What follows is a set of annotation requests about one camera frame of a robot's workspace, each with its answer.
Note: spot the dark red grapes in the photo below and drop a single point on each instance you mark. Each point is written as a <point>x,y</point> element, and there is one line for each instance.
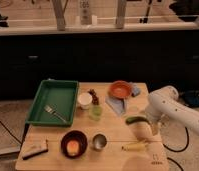
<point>95,99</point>

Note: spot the silver fork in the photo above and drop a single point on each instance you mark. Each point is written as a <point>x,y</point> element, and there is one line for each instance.
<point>53,112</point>

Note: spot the dark bowl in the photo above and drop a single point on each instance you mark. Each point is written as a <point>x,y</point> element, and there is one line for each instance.
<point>74,135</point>

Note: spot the orange peach fruit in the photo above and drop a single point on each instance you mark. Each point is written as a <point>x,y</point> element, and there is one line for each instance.
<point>73,147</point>

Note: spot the orange bowl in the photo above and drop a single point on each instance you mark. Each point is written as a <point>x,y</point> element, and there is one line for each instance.
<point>120,89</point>

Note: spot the small wooden block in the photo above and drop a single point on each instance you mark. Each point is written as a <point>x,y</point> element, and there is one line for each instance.
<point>41,145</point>

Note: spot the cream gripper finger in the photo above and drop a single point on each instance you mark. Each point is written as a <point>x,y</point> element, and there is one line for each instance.
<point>154,128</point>

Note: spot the white paper cup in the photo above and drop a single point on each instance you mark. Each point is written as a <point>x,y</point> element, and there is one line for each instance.
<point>84,100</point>

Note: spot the silver metal cup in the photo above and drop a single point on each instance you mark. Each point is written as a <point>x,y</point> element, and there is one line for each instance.
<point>99,141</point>

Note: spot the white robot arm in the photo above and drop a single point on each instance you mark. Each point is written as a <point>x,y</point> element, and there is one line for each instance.
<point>165,101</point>

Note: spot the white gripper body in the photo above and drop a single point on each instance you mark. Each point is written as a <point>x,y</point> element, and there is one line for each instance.
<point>153,115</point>

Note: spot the green plastic cup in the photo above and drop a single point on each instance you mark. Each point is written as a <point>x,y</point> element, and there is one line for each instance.
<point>95,112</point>

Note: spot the yellow banana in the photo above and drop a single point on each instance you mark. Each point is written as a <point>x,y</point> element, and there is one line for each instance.
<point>138,146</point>

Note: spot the green pepper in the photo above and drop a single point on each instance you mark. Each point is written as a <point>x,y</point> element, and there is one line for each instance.
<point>136,119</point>

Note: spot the blue cloth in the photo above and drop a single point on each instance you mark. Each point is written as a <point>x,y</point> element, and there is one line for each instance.
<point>119,105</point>

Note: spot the green plastic tray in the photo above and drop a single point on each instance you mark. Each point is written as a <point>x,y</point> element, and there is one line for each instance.
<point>61,95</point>

